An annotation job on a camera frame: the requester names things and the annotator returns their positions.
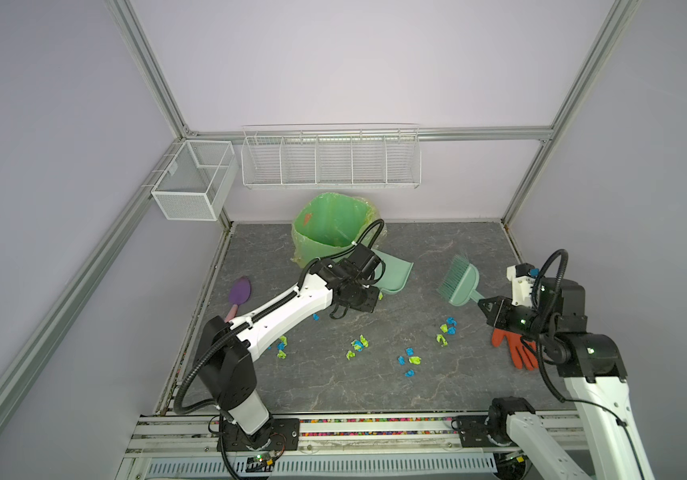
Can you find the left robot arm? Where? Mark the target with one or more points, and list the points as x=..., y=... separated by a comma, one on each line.
x=223, y=375

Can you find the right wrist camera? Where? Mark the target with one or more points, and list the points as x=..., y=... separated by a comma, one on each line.
x=522, y=277

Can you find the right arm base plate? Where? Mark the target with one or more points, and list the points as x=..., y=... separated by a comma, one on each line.
x=474, y=431

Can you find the small white mesh basket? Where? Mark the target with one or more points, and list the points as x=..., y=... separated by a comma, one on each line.
x=196, y=182

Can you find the paper scraps cluster front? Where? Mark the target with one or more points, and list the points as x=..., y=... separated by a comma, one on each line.
x=409, y=360

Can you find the green hand brush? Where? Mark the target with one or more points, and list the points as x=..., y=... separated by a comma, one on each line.
x=459, y=285

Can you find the red rubber glove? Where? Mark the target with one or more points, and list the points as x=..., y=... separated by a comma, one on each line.
x=523, y=352

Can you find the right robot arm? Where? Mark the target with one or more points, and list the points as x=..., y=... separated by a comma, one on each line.
x=547, y=312

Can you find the purple pink spatula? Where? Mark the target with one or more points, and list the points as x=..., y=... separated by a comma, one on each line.
x=238, y=295

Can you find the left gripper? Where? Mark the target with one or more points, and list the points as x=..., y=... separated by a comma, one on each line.
x=369, y=303

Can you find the paper scraps cluster far left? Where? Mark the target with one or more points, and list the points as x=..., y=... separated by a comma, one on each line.
x=280, y=348

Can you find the paper scraps cluster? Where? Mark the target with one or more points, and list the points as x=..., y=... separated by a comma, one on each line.
x=357, y=346
x=280, y=348
x=409, y=360
x=448, y=328

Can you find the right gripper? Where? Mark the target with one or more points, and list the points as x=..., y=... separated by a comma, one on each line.
x=495, y=317

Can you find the paper scraps cluster right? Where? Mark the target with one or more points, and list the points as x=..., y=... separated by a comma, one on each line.
x=448, y=328

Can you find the long white wire basket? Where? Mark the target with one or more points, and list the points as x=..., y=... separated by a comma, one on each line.
x=331, y=156

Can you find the paper scraps cluster centre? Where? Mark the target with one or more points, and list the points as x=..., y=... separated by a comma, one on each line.
x=357, y=346

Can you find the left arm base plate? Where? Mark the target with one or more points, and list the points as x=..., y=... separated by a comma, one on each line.
x=279, y=434

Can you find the green trash bin with bag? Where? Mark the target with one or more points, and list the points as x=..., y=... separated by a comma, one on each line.
x=328, y=224

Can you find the green dustpan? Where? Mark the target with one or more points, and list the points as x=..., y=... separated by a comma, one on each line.
x=393, y=274

